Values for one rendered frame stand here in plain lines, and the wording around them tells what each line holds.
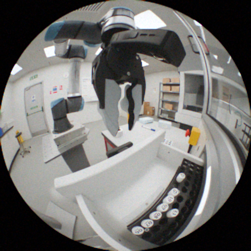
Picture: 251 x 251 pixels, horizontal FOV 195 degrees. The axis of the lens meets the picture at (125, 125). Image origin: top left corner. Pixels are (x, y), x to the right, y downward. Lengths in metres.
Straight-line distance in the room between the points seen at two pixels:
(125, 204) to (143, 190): 0.05
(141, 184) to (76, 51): 0.73
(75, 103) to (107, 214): 0.59
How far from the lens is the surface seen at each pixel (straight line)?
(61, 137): 0.54
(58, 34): 0.29
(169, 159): 0.25
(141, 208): 0.17
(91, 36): 0.29
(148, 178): 0.21
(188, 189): 0.16
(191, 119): 0.89
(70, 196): 0.15
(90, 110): 3.48
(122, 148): 0.17
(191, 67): 0.96
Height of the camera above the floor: 1.02
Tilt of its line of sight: 21 degrees down
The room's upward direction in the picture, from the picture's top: straight up
